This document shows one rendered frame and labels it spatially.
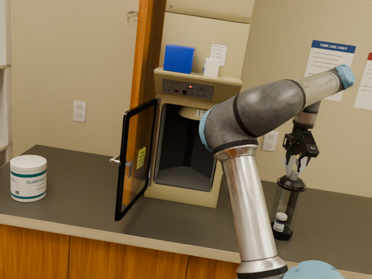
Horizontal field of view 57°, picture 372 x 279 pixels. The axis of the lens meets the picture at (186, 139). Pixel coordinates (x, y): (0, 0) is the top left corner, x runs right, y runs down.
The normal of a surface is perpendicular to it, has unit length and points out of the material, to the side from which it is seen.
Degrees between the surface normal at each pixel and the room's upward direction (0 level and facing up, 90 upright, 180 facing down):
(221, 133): 76
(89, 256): 90
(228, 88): 135
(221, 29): 90
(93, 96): 90
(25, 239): 90
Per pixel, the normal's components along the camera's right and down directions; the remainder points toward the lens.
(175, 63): -0.07, 0.29
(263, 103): -0.14, -0.15
